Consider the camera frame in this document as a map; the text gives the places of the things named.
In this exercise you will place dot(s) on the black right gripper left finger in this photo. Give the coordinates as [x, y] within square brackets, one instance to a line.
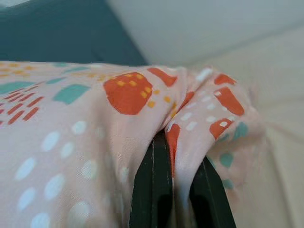
[152, 190]

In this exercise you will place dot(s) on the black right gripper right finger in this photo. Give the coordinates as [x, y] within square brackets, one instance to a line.
[209, 204]

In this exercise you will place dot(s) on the cream sheeted mattress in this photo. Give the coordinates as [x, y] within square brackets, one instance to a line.
[280, 118]

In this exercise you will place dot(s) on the pink patterned pillow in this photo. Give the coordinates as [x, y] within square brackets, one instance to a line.
[83, 142]

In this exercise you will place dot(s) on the dark teal headboard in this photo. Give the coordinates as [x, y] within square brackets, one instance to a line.
[59, 31]

